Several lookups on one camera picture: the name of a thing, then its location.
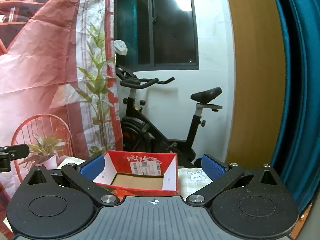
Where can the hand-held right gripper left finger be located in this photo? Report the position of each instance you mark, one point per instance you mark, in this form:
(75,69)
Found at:
(93,167)

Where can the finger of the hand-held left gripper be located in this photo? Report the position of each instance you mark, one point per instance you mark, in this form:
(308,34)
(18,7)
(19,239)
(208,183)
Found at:
(20,151)

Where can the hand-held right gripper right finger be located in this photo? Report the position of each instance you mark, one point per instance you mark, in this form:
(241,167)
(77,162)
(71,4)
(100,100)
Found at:
(212,167)

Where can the red cardboard box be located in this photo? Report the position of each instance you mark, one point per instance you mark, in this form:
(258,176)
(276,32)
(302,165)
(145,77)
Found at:
(140,158)

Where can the checked cartoon blanket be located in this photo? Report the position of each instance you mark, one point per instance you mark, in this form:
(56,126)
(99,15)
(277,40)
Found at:
(193,182)

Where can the black exercise bike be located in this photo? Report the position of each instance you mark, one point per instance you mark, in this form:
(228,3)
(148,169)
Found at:
(150,130)

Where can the printed backdrop cloth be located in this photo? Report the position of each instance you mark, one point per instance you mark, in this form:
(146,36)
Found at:
(50,67)

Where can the teal curtain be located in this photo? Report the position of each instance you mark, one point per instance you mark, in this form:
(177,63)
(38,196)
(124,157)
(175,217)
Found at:
(300,92)

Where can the white cloth on bike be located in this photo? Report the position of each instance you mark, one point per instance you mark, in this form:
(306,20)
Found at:
(120,47)

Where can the dark window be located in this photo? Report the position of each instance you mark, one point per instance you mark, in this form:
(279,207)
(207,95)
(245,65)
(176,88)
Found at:
(165,25)

